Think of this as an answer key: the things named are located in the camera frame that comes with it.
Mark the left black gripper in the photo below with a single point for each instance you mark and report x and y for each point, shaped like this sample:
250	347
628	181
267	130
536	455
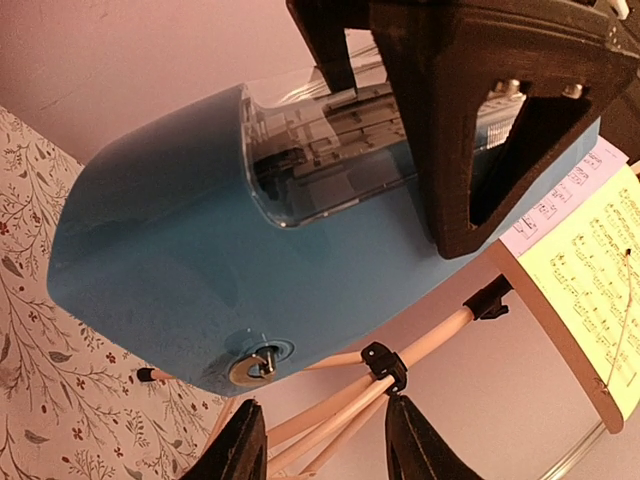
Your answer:
570	59

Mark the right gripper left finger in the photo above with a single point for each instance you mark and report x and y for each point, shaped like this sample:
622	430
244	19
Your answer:
239	452

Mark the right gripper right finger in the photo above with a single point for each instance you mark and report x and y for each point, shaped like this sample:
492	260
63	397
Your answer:
415	450

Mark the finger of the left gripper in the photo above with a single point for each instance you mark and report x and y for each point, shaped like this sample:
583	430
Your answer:
323	31

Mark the pink music stand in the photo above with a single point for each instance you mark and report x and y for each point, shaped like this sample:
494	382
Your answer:
343	414

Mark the purple sheet music paper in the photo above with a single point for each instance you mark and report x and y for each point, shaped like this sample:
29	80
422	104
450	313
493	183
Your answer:
594	170

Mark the blue metronome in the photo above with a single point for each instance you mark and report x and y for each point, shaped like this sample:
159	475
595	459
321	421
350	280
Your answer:
250	234

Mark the yellow sheet music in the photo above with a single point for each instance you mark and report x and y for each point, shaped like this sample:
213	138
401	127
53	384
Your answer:
587	268

